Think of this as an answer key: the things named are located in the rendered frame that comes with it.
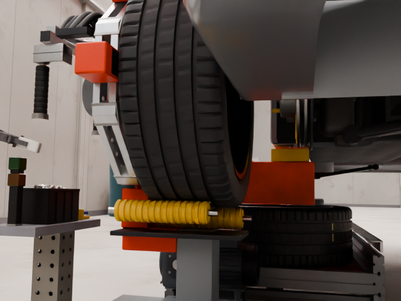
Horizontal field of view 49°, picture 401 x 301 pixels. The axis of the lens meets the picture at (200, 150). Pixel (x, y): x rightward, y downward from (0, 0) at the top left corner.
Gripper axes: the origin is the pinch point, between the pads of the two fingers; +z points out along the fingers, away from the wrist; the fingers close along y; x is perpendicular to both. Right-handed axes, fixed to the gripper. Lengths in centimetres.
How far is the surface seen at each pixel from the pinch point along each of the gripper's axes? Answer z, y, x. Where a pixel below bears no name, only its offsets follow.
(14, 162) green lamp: -4.9, 3.0, 6.6
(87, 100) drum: 13.7, -0.7, -17.4
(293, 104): 71, -3, -32
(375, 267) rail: 117, 54, 8
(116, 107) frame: 32.0, -23.2, -15.8
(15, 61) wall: -360, 496, -88
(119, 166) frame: 32.4, -10.3, -2.3
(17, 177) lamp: -2.3, 2.9, 10.6
